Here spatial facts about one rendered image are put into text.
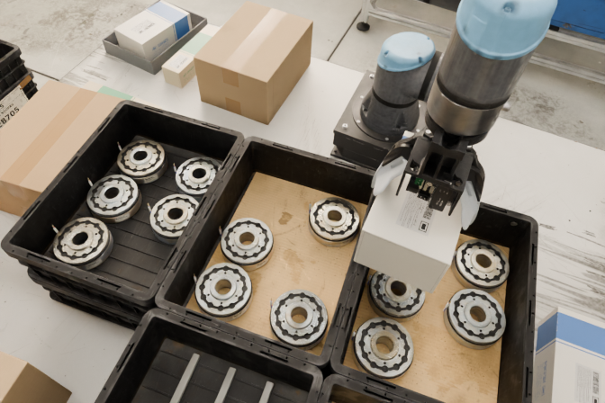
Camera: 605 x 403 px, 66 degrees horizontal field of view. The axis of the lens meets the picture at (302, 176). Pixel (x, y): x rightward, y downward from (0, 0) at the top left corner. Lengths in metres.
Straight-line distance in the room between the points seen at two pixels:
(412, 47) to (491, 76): 0.64
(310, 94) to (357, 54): 1.34
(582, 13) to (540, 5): 2.27
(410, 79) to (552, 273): 0.55
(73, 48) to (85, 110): 1.73
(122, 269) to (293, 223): 0.34
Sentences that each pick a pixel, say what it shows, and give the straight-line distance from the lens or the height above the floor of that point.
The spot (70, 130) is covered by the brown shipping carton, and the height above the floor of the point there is 0.86.
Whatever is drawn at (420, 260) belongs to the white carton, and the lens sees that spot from 0.64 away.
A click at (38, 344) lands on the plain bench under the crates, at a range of 1.12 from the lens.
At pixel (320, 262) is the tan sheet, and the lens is 0.94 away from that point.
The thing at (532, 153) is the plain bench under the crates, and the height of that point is 0.70.
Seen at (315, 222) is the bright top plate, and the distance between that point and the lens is 0.95.
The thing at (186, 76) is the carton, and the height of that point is 0.73.
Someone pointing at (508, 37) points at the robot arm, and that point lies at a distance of 0.44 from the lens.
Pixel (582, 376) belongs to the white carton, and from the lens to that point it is 1.06.
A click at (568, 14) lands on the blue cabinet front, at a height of 0.40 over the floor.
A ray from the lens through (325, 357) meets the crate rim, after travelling 0.77.
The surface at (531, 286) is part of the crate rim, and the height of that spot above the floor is 0.93.
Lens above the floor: 1.67
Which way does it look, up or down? 53 degrees down
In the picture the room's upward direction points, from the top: 4 degrees clockwise
